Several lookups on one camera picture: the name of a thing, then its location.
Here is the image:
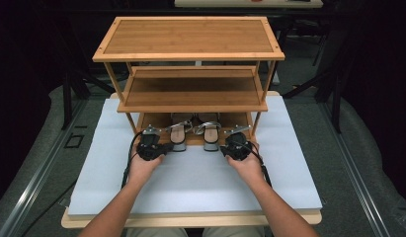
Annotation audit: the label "silver strap sandal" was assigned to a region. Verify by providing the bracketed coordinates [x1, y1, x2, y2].
[165, 113, 195, 153]
[193, 113, 222, 153]

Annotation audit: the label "hand-held gripper cable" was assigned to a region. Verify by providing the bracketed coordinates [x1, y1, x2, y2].
[234, 139, 273, 189]
[121, 130, 145, 190]

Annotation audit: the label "wooden three-tier shoe rack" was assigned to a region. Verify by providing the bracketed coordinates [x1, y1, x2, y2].
[92, 16, 286, 146]

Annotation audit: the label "person's right hand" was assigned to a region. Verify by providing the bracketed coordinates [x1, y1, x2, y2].
[225, 141, 267, 191]

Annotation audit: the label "person's left hand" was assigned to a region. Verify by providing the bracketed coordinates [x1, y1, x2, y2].
[126, 143, 166, 190]

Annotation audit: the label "right hand-held gripper cable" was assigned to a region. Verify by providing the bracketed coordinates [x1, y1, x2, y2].
[234, 139, 273, 189]

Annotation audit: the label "person's leg in beige trousers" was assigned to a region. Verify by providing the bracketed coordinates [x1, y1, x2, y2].
[203, 226, 268, 237]
[125, 226, 189, 237]

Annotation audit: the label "left hand-held gripper cable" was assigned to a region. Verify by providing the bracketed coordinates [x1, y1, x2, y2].
[121, 130, 145, 190]

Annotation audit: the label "black metal stand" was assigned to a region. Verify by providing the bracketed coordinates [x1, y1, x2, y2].
[59, 62, 117, 131]
[282, 62, 344, 134]

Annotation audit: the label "metal floor rail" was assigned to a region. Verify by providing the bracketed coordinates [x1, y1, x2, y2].
[321, 102, 393, 237]
[0, 98, 90, 237]

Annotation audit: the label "white foam mat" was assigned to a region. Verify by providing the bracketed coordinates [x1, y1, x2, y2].
[67, 95, 323, 220]

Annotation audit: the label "black floor cable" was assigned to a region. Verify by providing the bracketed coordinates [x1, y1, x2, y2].
[20, 178, 79, 237]

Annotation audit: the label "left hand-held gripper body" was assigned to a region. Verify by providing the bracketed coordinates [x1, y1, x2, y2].
[136, 123, 169, 162]

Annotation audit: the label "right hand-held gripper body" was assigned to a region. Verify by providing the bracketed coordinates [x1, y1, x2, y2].
[223, 123, 253, 162]

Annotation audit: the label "light wooden table board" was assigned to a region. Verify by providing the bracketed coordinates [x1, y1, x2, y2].
[60, 91, 323, 229]

